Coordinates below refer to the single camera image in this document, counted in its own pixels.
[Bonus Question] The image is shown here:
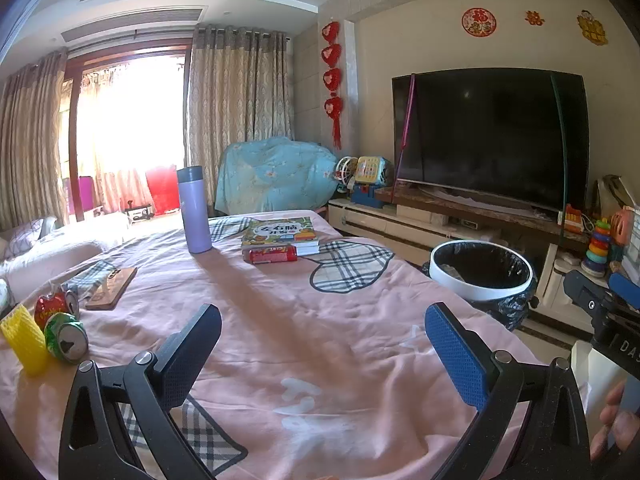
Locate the red hanging heart decoration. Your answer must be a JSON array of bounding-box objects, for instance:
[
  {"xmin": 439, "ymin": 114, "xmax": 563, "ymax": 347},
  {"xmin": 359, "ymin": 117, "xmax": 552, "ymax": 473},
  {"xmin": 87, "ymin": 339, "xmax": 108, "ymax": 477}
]
[{"xmin": 321, "ymin": 20, "xmax": 346, "ymax": 150}]

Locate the crushed green can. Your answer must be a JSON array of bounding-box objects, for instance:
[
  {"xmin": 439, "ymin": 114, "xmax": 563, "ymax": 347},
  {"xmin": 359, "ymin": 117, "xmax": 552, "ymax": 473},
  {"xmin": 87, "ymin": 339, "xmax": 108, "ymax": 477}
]
[{"xmin": 43, "ymin": 312, "xmax": 90, "ymax": 365}]

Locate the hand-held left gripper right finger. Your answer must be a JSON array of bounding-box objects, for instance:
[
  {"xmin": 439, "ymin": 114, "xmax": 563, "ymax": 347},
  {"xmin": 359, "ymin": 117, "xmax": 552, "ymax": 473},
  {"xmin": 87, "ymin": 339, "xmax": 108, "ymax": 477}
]
[{"xmin": 424, "ymin": 302, "xmax": 594, "ymax": 480}]

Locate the ceiling air vent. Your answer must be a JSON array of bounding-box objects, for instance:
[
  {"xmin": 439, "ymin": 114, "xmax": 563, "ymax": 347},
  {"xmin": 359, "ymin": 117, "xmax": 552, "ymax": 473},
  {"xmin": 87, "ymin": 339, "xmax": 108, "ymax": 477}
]
[{"xmin": 60, "ymin": 6, "xmax": 207, "ymax": 44}]

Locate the magenta panel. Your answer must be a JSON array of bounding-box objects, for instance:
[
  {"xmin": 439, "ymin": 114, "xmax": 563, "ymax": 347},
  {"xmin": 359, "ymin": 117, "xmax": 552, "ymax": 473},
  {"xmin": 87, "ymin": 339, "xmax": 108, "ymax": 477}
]
[{"xmin": 78, "ymin": 175, "xmax": 96, "ymax": 222}]

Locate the white bin with black bag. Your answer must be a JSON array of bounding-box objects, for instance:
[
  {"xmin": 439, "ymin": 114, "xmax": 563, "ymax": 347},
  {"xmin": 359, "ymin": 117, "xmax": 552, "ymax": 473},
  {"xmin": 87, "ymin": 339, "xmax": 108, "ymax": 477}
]
[{"xmin": 428, "ymin": 240, "xmax": 539, "ymax": 331}]

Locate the green hula hoop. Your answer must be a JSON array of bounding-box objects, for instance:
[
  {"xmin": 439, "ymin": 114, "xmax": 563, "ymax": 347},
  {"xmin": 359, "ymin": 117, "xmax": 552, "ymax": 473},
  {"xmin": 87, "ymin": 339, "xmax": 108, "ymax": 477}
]
[{"xmin": 549, "ymin": 72, "xmax": 571, "ymax": 241}]

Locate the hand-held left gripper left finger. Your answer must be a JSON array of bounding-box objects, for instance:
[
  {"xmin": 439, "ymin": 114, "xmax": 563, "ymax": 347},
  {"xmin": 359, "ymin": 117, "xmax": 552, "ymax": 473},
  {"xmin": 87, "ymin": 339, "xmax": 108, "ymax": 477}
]
[{"xmin": 59, "ymin": 303, "xmax": 224, "ymax": 480}]

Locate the person's right hand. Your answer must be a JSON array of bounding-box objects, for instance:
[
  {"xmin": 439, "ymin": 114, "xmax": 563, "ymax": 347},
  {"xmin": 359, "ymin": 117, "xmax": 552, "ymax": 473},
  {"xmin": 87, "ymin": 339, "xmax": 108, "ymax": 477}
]
[{"xmin": 590, "ymin": 380, "xmax": 640, "ymax": 462}]

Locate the sheer window curtain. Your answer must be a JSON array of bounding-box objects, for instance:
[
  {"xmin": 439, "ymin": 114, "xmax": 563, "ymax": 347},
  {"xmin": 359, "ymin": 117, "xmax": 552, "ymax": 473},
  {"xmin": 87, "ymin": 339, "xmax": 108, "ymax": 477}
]
[{"xmin": 74, "ymin": 57, "xmax": 190, "ymax": 213}]

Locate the children's picture book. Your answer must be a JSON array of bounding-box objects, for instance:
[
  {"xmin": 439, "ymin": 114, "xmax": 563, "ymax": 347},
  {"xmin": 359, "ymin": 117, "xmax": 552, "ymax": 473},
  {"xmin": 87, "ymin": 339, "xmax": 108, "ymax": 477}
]
[{"xmin": 240, "ymin": 216, "xmax": 321, "ymax": 257}]

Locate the light blue floral quilt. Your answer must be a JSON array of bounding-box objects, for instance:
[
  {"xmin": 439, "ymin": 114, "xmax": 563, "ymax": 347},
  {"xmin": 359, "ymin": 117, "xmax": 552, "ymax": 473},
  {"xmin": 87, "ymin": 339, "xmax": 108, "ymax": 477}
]
[{"xmin": 214, "ymin": 136, "xmax": 346, "ymax": 216}]

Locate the crushed red can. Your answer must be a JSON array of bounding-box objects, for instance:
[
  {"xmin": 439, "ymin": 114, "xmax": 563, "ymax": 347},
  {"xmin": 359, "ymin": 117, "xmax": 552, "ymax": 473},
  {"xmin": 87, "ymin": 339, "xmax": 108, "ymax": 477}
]
[{"xmin": 33, "ymin": 289, "xmax": 81, "ymax": 332}]

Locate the red candy tube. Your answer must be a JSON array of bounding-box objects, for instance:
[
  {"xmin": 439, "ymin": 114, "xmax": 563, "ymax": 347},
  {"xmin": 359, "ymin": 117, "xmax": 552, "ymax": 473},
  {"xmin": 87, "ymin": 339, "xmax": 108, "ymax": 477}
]
[{"xmin": 248, "ymin": 244, "xmax": 299, "ymax": 265}]

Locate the wooden board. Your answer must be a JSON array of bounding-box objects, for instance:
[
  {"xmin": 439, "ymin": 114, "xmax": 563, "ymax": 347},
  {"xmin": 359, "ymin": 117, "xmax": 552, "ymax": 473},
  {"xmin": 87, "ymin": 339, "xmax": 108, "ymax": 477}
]
[{"xmin": 84, "ymin": 266, "xmax": 139, "ymax": 311}]

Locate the white cage ball toy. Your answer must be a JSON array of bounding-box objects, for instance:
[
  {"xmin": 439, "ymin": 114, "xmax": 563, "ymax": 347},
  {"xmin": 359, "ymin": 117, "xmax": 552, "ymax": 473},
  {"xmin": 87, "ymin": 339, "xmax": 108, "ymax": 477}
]
[{"xmin": 334, "ymin": 156, "xmax": 359, "ymax": 194}]

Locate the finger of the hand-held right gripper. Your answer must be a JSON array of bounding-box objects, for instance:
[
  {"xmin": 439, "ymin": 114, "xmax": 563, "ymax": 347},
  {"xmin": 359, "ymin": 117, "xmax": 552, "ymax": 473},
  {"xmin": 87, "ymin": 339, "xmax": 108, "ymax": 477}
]
[
  {"xmin": 608, "ymin": 272, "xmax": 640, "ymax": 306},
  {"xmin": 563, "ymin": 269, "xmax": 616, "ymax": 319}
]

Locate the orange plastic toy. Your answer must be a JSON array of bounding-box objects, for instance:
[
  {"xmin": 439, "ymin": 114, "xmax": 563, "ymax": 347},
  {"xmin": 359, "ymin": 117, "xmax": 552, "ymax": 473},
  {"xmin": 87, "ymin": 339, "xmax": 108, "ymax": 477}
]
[{"xmin": 612, "ymin": 207, "xmax": 637, "ymax": 249}]

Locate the rainbow ring stacker toy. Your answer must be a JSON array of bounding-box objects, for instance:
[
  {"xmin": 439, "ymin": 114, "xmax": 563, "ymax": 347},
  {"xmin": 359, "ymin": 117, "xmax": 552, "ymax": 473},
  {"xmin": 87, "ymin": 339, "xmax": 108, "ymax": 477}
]
[{"xmin": 580, "ymin": 217, "xmax": 612, "ymax": 278}]

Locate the round red wall sticker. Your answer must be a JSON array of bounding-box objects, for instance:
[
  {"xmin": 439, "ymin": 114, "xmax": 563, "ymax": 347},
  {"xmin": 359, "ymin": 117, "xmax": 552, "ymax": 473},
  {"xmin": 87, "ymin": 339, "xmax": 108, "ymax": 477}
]
[{"xmin": 461, "ymin": 7, "xmax": 498, "ymax": 37}]

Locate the pink hula hoop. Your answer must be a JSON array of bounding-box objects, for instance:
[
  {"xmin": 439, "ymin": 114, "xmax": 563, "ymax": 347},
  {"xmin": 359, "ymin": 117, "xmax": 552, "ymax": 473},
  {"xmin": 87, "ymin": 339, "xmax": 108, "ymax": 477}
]
[{"xmin": 392, "ymin": 74, "xmax": 417, "ymax": 202}]

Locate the yellow red wall sticker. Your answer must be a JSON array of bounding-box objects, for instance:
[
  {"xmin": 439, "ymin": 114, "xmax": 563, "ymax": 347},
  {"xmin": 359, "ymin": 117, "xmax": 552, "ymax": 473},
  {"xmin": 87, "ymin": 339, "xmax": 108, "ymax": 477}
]
[{"xmin": 576, "ymin": 9, "xmax": 609, "ymax": 45}]

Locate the yellow foam fruit net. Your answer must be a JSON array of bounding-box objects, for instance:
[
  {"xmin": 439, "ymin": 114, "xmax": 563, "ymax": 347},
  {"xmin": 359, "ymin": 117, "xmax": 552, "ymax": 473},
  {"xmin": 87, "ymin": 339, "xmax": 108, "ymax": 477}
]
[{"xmin": 0, "ymin": 303, "xmax": 51, "ymax": 377}]

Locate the black television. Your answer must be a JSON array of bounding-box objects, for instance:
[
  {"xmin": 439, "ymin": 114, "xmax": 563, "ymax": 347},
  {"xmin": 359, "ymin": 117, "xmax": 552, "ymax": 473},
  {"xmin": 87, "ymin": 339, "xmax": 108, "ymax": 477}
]
[{"xmin": 391, "ymin": 69, "xmax": 591, "ymax": 212}]

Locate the red cloth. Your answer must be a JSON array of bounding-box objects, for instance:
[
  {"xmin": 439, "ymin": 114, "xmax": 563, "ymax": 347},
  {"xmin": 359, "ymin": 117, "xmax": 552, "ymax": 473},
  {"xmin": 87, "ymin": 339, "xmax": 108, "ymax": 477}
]
[{"xmin": 144, "ymin": 164, "xmax": 181, "ymax": 217}]

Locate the purple thermos bottle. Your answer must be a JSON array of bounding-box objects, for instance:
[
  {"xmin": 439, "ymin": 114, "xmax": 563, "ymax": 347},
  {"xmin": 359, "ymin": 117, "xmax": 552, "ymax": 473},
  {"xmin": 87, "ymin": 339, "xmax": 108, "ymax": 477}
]
[{"xmin": 176, "ymin": 165, "xmax": 214, "ymax": 255}]

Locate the colourful activity cube toy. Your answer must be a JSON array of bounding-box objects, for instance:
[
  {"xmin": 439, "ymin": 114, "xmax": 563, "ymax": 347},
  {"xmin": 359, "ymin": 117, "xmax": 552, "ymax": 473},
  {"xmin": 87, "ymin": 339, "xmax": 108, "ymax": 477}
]
[{"xmin": 351, "ymin": 155, "xmax": 396, "ymax": 209}]

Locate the small toy piano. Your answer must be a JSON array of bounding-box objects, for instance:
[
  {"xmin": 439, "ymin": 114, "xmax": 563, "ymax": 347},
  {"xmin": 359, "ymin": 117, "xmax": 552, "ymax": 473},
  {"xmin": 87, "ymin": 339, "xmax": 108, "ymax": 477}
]
[{"xmin": 559, "ymin": 203, "xmax": 587, "ymax": 234}]

